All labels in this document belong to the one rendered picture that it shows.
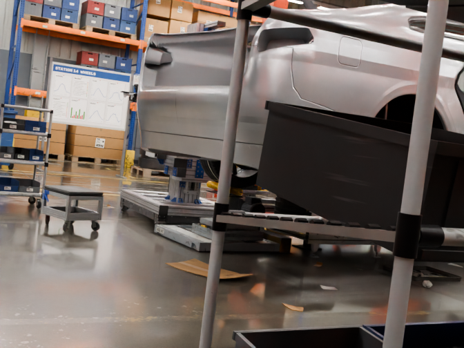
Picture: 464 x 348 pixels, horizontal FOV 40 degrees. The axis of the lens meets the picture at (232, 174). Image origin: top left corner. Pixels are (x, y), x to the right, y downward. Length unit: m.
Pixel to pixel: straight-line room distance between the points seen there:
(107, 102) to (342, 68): 8.39
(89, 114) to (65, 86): 0.64
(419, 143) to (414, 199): 0.08
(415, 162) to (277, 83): 2.46
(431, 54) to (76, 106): 10.68
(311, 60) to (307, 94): 0.18
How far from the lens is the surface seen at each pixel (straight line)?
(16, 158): 6.63
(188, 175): 6.25
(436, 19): 0.98
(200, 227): 5.37
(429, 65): 0.97
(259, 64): 3.43
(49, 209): 5.65
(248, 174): 5.45
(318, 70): 3.47
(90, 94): 11.56
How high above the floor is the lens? 0.91
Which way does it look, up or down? 3 degrees down
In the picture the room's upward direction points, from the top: 7 degrees clockwise
